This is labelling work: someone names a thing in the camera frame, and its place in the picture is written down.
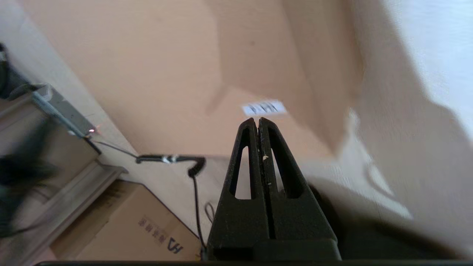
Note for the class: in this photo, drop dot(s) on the white label sticker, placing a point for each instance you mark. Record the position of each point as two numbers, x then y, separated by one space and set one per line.
264 108

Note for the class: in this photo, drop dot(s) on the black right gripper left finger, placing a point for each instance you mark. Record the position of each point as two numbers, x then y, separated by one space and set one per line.
240 221

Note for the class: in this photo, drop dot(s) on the brown cardboard shoe box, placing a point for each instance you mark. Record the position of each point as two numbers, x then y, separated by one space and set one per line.
147 55

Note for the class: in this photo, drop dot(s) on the grey power supply unit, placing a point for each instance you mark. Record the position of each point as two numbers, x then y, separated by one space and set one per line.
63 109

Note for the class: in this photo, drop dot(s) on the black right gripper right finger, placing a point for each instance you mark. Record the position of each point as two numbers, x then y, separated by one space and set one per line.
299 221

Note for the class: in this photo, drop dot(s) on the printed brown cardboard carton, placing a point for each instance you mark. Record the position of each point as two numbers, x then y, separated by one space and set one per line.
122 221

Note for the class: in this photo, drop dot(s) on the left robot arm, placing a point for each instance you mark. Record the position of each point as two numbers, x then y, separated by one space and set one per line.
18 173

